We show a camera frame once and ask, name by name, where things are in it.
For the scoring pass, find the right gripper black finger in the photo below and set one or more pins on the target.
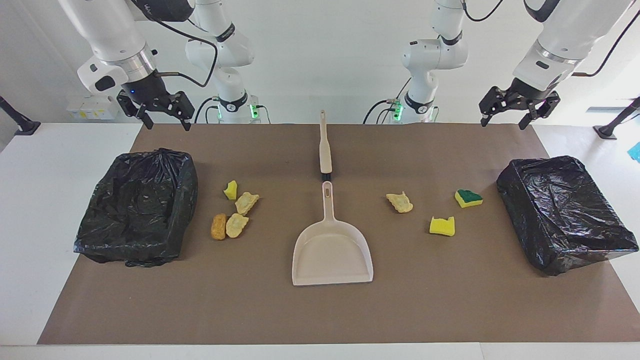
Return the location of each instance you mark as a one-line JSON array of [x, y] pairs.
[[127, 102], [182, 105]]

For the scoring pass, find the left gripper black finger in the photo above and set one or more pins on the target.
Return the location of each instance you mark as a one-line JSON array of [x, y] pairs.
[[492, 100], [545, 105]]

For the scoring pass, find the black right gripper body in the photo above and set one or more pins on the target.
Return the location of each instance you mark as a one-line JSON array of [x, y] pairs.
[[150, 90]]

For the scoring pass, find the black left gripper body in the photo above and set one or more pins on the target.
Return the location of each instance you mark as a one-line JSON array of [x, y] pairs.
[[527, 92]]

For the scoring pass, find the small yellow green sponge piece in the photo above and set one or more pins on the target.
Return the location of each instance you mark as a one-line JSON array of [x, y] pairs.
[[230, 190]]

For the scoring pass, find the green topped yellow sponge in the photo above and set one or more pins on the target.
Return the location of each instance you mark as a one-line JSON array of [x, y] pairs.
[[468, 198]]

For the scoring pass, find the pale fried dumpling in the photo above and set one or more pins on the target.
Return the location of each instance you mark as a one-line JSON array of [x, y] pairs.
[[400, 202], [236, 225], [246, 203]]

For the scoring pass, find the brown fried nugget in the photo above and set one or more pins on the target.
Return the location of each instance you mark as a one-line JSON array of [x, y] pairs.
[[218, 227]]

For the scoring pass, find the notched yellow sponge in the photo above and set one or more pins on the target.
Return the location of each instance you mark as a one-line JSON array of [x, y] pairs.
[[442, 228]]

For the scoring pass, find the beige brush with black bristles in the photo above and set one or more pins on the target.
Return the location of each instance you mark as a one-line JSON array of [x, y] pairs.
[[325, 150]]

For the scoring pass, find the beige plastic dustpan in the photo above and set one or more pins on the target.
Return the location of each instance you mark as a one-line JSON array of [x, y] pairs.
[[332, 255]]

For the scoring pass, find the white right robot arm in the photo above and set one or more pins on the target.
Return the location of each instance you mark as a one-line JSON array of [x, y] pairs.
[[110, 35]]

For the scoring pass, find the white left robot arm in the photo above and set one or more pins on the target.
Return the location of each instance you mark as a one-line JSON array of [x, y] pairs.
[[565, 35]]

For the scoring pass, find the bin lined with black bag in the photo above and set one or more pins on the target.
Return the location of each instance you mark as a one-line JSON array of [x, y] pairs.
[[135, 215], [560, 210]]

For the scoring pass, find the blue object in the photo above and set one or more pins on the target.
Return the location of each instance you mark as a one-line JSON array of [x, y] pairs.
[[635, 152]]

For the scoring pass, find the brown table mat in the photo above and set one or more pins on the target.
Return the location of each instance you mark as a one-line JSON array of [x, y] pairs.
[[300, 310]]

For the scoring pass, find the white wall socket boxes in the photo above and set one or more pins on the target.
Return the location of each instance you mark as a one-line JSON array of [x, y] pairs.
[[92, 107]]

